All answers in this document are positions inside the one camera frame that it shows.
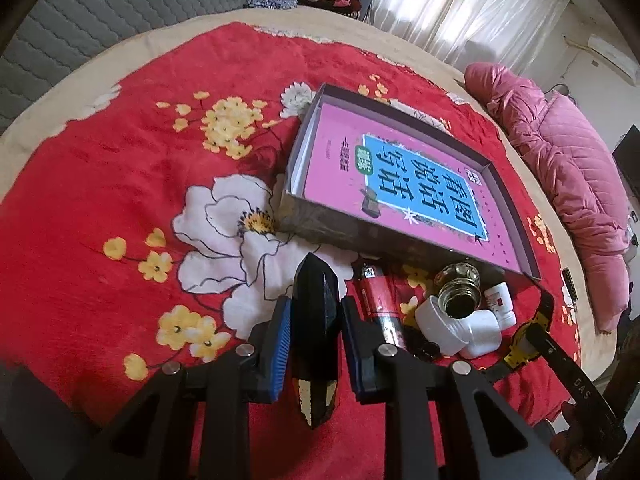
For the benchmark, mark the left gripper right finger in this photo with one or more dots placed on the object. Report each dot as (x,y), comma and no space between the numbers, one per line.
(441,422)

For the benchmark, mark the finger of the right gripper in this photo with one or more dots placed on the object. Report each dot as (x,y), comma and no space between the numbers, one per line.
(569,373)

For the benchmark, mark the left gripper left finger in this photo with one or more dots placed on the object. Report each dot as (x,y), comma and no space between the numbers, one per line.
(192,422)

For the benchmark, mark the white round jar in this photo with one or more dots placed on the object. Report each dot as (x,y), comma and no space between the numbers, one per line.
(447,333)

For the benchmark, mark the red cylindrical battery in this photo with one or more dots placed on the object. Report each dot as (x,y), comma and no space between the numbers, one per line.
(378,303)

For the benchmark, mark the small white pill bottle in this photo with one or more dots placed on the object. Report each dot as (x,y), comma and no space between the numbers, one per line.
(498,300)

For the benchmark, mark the black gold lipstick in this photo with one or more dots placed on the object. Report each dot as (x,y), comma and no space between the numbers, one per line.
(315,327)

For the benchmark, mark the black yellow wristwatch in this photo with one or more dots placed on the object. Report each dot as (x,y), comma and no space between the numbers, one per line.
(521,352)

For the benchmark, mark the pink exercise book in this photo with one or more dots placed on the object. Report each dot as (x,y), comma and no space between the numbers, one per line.
(382,175)

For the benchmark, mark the red floral blanket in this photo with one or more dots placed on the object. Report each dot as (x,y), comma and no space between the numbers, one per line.
(124,239)

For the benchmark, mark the grey cardboard box tray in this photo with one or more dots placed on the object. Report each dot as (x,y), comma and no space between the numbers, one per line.
(318,222)

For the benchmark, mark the black television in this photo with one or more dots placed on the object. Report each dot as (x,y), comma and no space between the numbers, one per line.
(627,157)

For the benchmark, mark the pink quilted duvet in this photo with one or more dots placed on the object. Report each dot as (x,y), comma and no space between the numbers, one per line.
(576,171)

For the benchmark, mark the white air conditioner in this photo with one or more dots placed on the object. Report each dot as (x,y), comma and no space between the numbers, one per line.
(619,59)

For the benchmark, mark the white curtain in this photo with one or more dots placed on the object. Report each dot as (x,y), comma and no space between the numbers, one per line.
(460,32)

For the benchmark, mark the blue patterned cloth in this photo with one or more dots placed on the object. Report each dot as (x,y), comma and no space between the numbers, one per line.
(271,4)

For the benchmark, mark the grey quilted headboard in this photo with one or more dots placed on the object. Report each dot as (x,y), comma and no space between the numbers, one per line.
(43,41)

